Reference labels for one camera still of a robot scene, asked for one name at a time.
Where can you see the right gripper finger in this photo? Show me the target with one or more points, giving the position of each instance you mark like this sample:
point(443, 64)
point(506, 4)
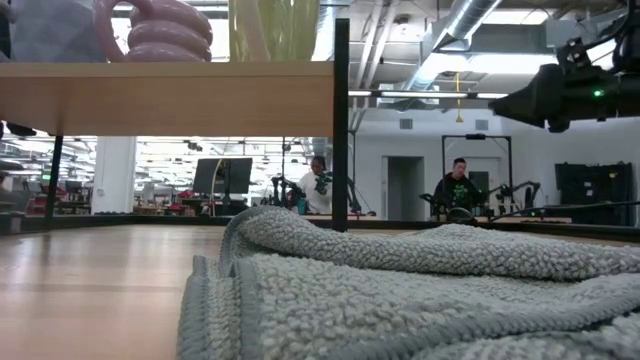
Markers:
point(520, 105)

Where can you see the yellow-green mug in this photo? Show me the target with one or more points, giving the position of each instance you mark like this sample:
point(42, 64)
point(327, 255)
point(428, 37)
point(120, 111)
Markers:
point(280, 30)

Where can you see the pink ribbed mug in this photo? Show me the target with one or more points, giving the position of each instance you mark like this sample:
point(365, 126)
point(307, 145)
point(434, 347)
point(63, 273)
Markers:
point(170, 35)

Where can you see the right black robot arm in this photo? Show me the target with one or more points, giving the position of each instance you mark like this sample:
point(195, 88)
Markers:
point(630, 50)

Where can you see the black cabinet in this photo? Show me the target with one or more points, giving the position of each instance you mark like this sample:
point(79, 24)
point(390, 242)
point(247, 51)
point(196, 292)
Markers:
point(595, 195)

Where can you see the person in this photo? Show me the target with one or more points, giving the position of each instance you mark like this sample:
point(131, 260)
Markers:
point(312, 192)
point(457, 192)

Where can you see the grey terry towel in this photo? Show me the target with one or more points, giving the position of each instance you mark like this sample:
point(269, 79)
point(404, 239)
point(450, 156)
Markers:
point(400, 300)

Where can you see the black monitor on stand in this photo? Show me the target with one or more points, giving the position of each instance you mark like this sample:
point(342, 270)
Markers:
point(222, 175)

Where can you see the white pillar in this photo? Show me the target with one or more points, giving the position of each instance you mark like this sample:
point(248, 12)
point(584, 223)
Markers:
point(114, 175)

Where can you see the black metal stand frame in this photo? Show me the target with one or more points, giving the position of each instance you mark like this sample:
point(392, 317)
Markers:
point(442, 150)

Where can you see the silver ceiling duct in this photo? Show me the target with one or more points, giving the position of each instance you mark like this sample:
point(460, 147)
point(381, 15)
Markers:
point(465, 20)

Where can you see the wooden shelf with black frame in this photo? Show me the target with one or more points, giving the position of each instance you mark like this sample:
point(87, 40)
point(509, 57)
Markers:
point(150, 100)

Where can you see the black table edge rail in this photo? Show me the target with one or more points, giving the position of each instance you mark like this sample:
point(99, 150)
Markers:
point(125, 222)

